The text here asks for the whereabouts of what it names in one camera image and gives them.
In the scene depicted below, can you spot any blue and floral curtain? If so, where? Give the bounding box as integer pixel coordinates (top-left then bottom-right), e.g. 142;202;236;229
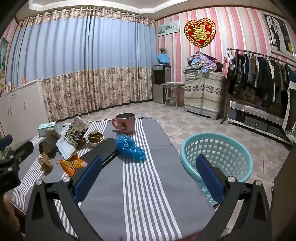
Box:
6;7;156;122

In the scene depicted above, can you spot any grey striped table cloth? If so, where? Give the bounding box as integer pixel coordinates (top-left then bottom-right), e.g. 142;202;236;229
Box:
11;117;216;241

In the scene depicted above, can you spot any metal clothes rack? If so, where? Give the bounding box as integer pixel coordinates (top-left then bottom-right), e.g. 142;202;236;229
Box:
221;48;296;126

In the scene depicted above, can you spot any dark wall poster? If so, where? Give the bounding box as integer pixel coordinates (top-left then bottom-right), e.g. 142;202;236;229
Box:
0;37;10;95

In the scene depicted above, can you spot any white wooden frame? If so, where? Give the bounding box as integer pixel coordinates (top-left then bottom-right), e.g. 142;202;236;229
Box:
282;81;296;139

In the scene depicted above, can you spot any teal plastic basket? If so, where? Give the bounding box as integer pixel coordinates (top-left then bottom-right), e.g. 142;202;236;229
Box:
180;133;253;205

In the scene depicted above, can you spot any blue plastic bag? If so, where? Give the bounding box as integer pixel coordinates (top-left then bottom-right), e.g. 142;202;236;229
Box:
115;134;146;163

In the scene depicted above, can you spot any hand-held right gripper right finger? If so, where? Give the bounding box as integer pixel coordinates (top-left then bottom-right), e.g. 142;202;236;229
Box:
195;154;272;241

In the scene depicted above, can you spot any small beige bowl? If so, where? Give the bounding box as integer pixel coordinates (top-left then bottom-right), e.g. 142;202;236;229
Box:
87;131;105;147

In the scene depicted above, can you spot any dark cabinet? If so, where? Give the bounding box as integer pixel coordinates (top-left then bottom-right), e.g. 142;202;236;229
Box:
270;139;296;241

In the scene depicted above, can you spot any pink hanging bag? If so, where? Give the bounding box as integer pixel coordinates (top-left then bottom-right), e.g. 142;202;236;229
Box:
221;52;235;77

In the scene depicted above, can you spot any person's left forearm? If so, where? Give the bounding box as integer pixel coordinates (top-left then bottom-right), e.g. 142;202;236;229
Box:
0;193;21;241

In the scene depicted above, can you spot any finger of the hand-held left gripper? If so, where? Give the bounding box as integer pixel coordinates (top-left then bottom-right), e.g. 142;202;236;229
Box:
7;141;34;168

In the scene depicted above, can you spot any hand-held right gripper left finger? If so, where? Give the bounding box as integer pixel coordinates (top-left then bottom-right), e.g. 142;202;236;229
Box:
24;156;104;241

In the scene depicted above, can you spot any teal tissue box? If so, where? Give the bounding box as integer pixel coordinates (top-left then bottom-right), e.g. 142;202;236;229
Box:
38;122;58;138

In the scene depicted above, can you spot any pile of clothes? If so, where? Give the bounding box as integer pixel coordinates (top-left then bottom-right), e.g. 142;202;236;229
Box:
185;51;223;74

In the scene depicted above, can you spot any lace-covered low shelf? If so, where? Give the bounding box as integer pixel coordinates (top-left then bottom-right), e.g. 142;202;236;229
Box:
228;97;292;145

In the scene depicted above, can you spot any dark brown wrapper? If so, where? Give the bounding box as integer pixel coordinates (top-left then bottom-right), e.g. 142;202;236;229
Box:
38;136;58;160

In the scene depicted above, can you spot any small landscape wall picture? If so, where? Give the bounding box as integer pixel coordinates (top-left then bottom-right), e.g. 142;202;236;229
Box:
157;20;180;37

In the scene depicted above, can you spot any window scene wall poster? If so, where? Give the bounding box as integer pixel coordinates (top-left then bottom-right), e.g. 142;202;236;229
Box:
264;13;295;56

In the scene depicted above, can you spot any small round table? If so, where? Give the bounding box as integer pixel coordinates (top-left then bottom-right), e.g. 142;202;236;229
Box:
160;82;185;108

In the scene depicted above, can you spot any cloth-covered cabinet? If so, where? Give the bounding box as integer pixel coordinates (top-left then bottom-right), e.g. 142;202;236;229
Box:
184;71;225;120

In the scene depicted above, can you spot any cloud-edged white card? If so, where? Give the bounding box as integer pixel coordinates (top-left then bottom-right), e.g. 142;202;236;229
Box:
56;136;78;160

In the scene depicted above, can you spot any pink mug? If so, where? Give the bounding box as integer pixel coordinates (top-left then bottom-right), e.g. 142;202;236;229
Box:
112;113;136;135

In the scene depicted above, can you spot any black rectangular pad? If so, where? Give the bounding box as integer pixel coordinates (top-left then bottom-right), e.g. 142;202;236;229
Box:
80;138;118;166

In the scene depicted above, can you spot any row of hanging clothes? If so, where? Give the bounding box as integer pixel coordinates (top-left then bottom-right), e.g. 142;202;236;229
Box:
228;51;296;112

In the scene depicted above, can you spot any dark printed snack packet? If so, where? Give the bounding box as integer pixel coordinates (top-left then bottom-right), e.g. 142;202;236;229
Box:
64;116;90;149

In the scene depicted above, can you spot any orange snack packet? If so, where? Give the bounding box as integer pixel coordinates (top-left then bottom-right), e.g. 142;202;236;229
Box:
60;158;87;176

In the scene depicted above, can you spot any tan crumpled paper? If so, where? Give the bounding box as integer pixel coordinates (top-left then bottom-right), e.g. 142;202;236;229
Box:
38;153;53;172

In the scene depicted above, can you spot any red heart wall decoration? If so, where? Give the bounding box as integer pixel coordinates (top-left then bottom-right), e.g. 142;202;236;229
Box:
184;19;217;49

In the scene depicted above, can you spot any white low cabinet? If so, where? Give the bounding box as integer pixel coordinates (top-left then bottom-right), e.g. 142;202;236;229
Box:
0;79;50;144

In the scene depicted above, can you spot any grey water dispenser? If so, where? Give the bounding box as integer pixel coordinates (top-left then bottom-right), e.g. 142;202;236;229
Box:
153;65;171;104

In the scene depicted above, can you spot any blue covered water bottle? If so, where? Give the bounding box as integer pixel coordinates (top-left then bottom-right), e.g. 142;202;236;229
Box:
156;54;170;66

